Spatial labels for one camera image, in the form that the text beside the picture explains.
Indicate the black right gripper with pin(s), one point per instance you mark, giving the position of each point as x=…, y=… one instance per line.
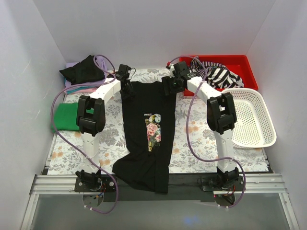
x=169, y=86

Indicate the folded black shirt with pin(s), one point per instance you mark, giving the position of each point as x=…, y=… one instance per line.
x=83, y=72

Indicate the aluminium frame rail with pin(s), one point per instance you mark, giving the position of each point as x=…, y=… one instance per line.
x=253, y=183

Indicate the folded pink shirt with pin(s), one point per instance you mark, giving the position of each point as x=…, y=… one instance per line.
x=86, y=90

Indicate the folded green shirt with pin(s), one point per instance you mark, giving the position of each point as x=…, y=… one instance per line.
x=65, y=117

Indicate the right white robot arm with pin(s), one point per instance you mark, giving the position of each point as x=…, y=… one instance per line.
x=220, y=114

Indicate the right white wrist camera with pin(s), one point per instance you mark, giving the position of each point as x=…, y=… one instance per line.
x=171, y=69

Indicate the red plastic tray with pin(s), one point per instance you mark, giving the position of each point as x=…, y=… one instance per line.
x=238, y=64

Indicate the folded lavender shirt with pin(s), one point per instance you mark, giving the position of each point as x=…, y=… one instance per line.
x=100, y=62

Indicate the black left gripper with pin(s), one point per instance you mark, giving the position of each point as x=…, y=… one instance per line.
x=128, y=87

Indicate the black floral print t-shirt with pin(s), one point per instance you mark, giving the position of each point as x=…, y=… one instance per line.
x=149, y=128

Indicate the folded teal shirt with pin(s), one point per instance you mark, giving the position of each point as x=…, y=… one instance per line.
x=69, y=88

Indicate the white perforated plastic basket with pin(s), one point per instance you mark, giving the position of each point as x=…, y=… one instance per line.
x=254, y=127

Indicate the black white striped shirt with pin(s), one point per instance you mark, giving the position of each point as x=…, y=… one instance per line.
x=215, y=74

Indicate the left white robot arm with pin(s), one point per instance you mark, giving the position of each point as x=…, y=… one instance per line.
x=91, y=113

